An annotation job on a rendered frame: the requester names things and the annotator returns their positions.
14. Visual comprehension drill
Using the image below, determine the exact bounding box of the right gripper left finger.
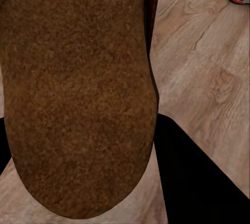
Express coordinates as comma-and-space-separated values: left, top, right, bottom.
0, 117, 12, 175

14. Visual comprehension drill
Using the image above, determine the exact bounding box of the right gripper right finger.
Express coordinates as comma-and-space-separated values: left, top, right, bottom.
154, 114, 250, 224

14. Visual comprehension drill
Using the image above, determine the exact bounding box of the sandal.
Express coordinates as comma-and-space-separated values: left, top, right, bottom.
0, 0, 159, 219

